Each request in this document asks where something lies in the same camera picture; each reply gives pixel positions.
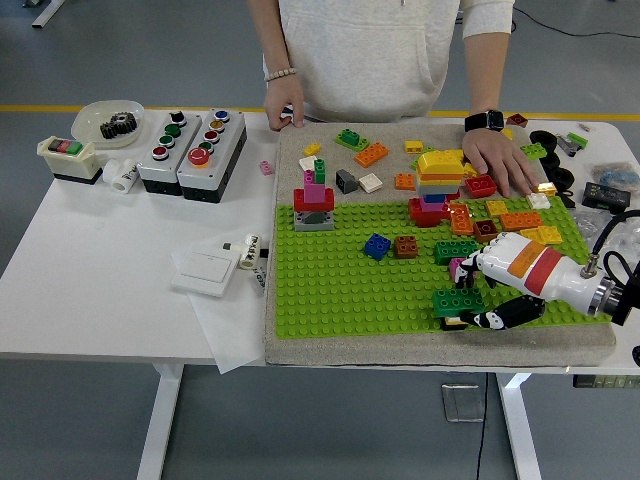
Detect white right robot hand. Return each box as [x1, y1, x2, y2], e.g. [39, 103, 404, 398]
[457, 230, 606, 331]

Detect person's right hand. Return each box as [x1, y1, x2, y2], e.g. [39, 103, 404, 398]
[263, 74, 306, 132]

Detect person's left hand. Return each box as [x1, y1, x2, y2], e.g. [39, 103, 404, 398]
[460, 129, 542, 199]

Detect pink square brick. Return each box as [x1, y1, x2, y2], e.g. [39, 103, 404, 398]
[448, 257, 474, 281]

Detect dark green long brick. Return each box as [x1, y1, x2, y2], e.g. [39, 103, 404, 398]
[432, 239, 481, 266]
[431, 287, 486, 320]

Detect red square brick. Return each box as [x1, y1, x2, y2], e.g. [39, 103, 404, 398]
[463, 174, 499, 199]

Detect orange long brick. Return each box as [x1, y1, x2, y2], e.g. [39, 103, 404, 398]
[499, 211, 544, 232]
[448, 202, 474, 236]
[353, 141, 391, 168]

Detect brick tower with yellow roof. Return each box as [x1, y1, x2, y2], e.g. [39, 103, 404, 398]
[407, 149, 464, 230]

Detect dark brown square brick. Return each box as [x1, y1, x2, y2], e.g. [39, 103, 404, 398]
[472, 218, 500, 245]

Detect green stacked brick pair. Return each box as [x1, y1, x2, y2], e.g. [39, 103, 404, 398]
[333, 128, 371, 152]

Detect dark grey slope brick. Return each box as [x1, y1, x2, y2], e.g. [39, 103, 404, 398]
[334, 168, 360, 195]

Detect red pink green brick tower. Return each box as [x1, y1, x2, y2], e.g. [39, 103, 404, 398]
[292, 158, 335, 234]

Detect blue square brick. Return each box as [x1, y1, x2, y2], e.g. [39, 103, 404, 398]
[361, 233, 393, 262]

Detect black wristwatch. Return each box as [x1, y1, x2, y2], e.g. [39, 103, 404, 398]
[463, 109, 506, 134]

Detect clear plastic bag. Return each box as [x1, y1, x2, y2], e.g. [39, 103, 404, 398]
[569, 208, 640, 261]

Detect person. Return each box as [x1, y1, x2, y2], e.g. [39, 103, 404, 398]
[247, 0, 516, 124]

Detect grey emergency stop control box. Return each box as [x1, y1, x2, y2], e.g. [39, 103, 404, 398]
[177, 108, 248, 204]

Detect black digital meter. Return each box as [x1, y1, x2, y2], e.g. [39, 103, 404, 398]
[581, 181, 632, 212]

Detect plastic bag with blue part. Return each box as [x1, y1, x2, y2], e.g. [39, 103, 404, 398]
[589, 160, 640, 187]

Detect desk control panel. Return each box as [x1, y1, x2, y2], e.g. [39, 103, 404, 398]
[572, 373, 640, 390]

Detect grey four-button control box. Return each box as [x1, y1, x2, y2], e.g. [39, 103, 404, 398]
[135, 110, 202, 197]

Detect metal floor plate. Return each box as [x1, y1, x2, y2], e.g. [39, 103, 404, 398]
[440, 383, 486, 424]

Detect white labelled tube fitting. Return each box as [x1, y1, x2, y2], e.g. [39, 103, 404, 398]
[238, 231, 264, 271]

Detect white table leg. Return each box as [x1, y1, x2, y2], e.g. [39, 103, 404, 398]
[135, 363, 184, 480]
[496, 372, 544, 480]

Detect black metal gear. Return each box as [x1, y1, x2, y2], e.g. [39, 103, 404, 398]
[99, 112, 140, 140]

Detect white pipe tee fitting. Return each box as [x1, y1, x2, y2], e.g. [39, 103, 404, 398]
[102, 158, 140, 194]

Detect translucent white bowl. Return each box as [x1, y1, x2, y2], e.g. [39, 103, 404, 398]
[70, 99, 147, 150]

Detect lime green studded baseplate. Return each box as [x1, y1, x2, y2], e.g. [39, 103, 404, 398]
[273, 195, 614, 341]

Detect grey-brown mat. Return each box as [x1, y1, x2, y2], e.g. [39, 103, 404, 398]
[263, 122, 617, 370]

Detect white paper sheet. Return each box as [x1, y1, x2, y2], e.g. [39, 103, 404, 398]
[170, 234, 266, 375]

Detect white stand foot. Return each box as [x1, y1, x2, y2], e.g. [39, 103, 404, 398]
[30, 0, 66, 30]

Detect thin black hanging cable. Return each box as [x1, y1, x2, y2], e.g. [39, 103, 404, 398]
[474, 372, 490, 480]

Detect black floor cable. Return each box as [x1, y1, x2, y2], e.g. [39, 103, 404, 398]
[513, 7, 640, 40]

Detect white wall switch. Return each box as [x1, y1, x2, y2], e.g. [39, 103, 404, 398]
[170, 248, 236, 299]

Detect cream switch box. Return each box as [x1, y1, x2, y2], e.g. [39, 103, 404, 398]
[37, 137, 104, 186]

